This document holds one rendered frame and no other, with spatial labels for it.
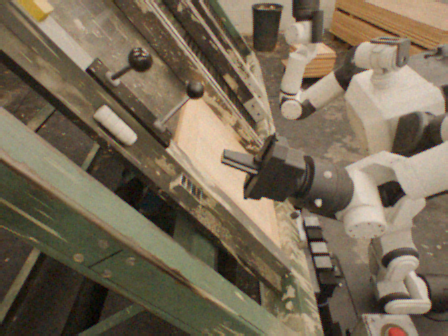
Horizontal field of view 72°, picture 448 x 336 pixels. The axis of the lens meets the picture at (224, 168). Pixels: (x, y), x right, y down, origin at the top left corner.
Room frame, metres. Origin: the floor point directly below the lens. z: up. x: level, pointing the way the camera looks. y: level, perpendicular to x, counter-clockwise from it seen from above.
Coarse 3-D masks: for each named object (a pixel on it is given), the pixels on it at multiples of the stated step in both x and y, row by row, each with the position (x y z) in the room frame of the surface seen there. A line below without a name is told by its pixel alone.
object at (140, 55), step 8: (136, 48) 0.47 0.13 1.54; (144, 48) 0.48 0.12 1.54; (128, 56) 0.46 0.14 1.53; (136, 56) 0.46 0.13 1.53; (144, 56) 0.46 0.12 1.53; (128, 64) 0.49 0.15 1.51; (136, 64) 0.45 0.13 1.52; (144, 64) 0.46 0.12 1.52; (152, 64) 0.47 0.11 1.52; (120, 72) 0.50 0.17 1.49; (144, 72) 0.46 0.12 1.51; (112, 80) 0.51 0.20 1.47
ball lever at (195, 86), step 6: (192, 84) 0.57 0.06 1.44; (198, 84) 0.57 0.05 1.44; (186, 90) 0.57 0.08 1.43; (192, 90) 0.56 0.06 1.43; (198, 90) 0.56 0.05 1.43; (204, 90) 0.57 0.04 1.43; (186, 96) 0.56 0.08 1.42; (192, 96) 0.56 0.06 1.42; (198, 96) 0.56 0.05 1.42; (180, 102) 0.55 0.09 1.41; (186, 102) 0.56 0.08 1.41; (174, 108) 0.55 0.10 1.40; (180, 108) 0.55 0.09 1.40; (168, 114) 0.54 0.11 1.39; (174, 114) 0.54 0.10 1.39; (156, 120) 0.52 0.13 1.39; (162, 120) 0.53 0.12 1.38; (168, 120) 0.53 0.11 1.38; (156, 126) 0.51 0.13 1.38; (162, 126) 0.52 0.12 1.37; (162, 132) 0.51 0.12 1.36
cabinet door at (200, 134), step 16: (192, 112) 0.78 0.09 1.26; (208, 112) 0.88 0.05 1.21; (192, 128) 0.71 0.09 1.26; (208, 128) 0.80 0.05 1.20; (224, 128) 0.90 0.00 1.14; (192, 144) 0.64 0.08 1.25; (208, 144) 0.72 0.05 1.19; (224, 144) 0.81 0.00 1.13; (208, 160) 0.65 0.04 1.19; (224, 176) 0.65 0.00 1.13; (240, 176) 0.74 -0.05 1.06; (224, 192) 0.58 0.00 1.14; (240, 192) 0.66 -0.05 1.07; (256, 208) 0.66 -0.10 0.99; (272, 208) 0.75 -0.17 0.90; (256, 224) 0.59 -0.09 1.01; (272, 224) 0.66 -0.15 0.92; (272, 240) 0.59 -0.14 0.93
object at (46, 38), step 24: (0, 0) 0.50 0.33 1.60; (24, 24) 0.50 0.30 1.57; (48, 24) 0.52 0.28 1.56; (48, 48) 0.50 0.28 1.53; (72, 48) 0.52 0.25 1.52; (72, 72) 0.50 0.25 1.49; (96, 96) 0.50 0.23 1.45; (144, 144) 0.50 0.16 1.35; (168, 168) 0.50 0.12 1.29; (192, 168) 0.52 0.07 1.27; (216, 192) 0.52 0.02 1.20; (216, 216) 0.50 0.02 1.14; (240, 216) 0.52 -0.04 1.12; (240, 240) 0.50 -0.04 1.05; (264, 240) 0.52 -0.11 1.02; (288, 264) 0.52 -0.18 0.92
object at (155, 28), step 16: (128, 0) 0.92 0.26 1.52; (144, 0) 0.92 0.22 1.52; (128, 16) 0.92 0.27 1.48; (144, 16) 0.92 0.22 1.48; (160, 16) 0.95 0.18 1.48; (144, 32) 0.92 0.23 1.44; (160, 32) 0.92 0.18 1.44; (176, 32) 0.97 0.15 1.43; (160, 48) 0.92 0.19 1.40; (176, 48) 0.92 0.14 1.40; (176, 64) 0.92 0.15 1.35; (192, 64) 0.92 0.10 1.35; (192, 80) 0.92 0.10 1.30; (208, 80) 0.93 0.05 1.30; (208, 96) 0.92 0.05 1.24; (224, 96) 0.96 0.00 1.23; (224, 112) 0.92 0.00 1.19; (240, 128) 0.92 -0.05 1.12; (240, 144) 0.92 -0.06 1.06; (256, 144) 0.92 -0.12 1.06
